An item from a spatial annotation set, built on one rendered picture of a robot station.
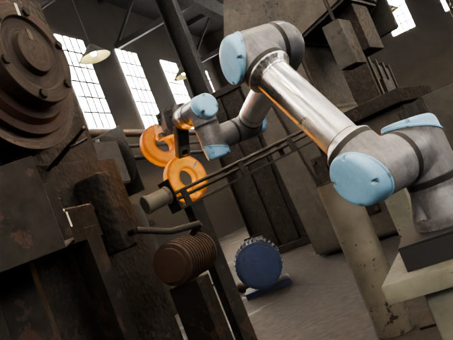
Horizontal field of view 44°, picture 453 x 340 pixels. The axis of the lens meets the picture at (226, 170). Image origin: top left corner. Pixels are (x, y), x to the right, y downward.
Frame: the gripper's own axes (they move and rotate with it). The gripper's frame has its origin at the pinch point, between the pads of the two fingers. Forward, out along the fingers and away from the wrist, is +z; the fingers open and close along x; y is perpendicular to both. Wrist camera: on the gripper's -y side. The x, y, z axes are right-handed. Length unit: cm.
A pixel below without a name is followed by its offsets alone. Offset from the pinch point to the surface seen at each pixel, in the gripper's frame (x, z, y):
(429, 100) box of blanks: -163, 13, -14
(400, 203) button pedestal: -47, -50, -45
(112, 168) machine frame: 16.6, 8.2, -4.2
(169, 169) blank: 5.6, -10.0, -11.3
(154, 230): 21.4, -19.0, -27.6
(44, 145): 46, -24, 3
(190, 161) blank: -3.4, -8.9, -10.6
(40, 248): 70, -91, -22
